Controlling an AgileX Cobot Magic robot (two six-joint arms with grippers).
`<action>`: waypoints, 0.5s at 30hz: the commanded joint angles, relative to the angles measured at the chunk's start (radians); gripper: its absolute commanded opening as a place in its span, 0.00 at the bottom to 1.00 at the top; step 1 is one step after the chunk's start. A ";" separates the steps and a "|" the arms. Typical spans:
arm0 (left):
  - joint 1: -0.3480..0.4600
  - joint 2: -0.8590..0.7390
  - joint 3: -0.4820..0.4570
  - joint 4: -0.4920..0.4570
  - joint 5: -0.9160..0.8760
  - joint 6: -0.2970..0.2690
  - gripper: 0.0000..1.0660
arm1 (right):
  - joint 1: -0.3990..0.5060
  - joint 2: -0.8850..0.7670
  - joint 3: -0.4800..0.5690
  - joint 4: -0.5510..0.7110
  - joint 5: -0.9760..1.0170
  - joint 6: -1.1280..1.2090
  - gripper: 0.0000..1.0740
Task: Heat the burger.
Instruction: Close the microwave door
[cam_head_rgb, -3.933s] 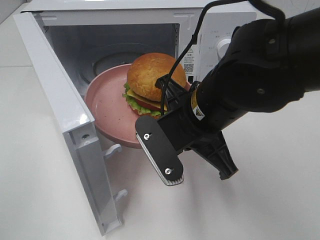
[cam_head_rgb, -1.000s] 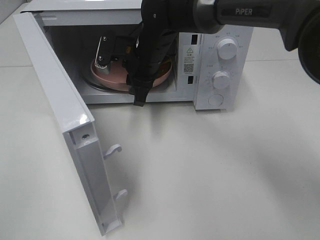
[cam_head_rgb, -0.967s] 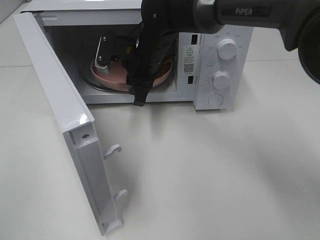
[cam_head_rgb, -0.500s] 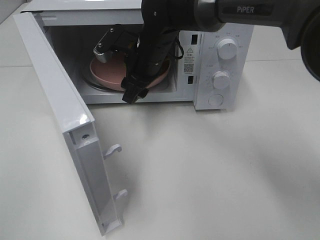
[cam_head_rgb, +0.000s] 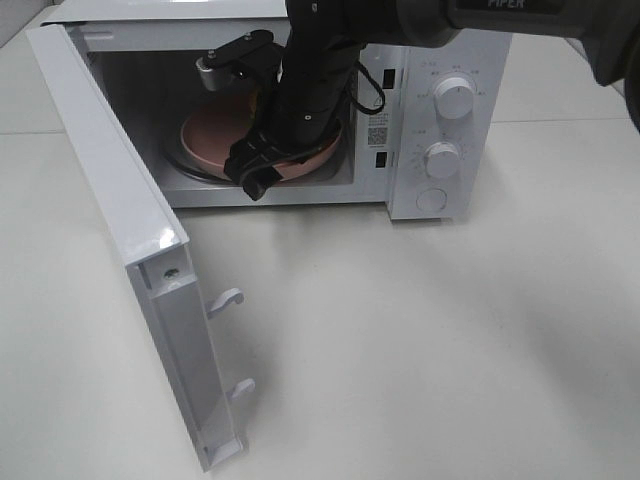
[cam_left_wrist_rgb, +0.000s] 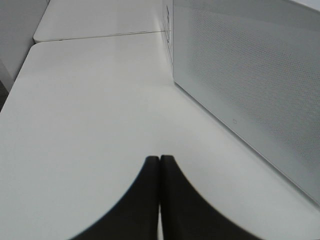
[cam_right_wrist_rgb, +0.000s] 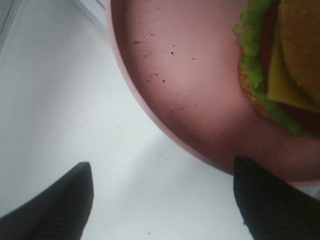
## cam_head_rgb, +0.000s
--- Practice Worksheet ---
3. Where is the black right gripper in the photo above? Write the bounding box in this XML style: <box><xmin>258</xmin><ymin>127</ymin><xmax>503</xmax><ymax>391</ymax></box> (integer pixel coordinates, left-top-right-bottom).
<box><xmin>224</xmin><ymin>84</ymin><xmax>345</xmax><ymax>201</ymax></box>

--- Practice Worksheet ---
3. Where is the pink round plate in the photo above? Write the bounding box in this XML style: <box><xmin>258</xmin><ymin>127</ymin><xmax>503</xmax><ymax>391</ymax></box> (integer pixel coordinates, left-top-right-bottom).
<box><xmin>180</xmin><ymin>91</ymin><xmax>343</xmax><ymax>182</ymax></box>

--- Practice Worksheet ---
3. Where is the round white door button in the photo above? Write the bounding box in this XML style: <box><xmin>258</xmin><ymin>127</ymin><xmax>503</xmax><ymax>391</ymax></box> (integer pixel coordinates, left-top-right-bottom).
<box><xmin>416</xmin><ymin>188</ymin><xmax>447</xmax><ymax>213</ymax></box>

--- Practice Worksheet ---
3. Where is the white microwave knob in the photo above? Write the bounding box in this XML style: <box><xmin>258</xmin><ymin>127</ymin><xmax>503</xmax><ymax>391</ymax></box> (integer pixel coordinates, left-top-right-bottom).
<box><xmin>433</xmin><ymin>75</ymin><xmax>476</xmax><ymax>120</ymax></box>
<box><xmin>423</xmin><ymin>142</ymin><xmax>461</xmax><ymax>179</ymax></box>

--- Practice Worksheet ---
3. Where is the burger with lettuce and cheese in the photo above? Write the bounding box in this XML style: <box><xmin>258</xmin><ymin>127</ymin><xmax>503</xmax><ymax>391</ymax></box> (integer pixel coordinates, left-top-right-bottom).
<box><xmin>247</xmin><ymin>88</ymin><xmax>261</xmax><ymax>120</ymax></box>

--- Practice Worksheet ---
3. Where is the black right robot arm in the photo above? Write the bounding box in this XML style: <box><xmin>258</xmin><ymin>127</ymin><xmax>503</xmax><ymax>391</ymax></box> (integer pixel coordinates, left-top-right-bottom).
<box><xmin>224</xmin><ymin>0</ymin><xmax>639</xmax><ymax>200</ymax></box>

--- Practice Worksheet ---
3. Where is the glass microwave turntable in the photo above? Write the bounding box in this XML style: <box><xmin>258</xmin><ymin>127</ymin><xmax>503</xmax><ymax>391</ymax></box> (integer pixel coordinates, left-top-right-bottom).
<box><xmin>162</xmin><ymin>125</ymin><xmax>343</xmax><ymax>185</ymax></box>

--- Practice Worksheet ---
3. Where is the white microwave oven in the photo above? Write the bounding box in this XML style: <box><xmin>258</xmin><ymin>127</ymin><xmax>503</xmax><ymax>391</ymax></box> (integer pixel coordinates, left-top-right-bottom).
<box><xmin>39</xmin><ymin>1</ymin><xmax>511</xmax><ymax>220</ymax></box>

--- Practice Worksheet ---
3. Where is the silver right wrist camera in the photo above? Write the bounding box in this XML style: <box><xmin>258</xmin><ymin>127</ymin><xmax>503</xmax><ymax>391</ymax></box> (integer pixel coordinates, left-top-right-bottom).
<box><xmin>196</xmin><ymin>29</ymin><xmax>274</xmax><ymax>92</ymax></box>

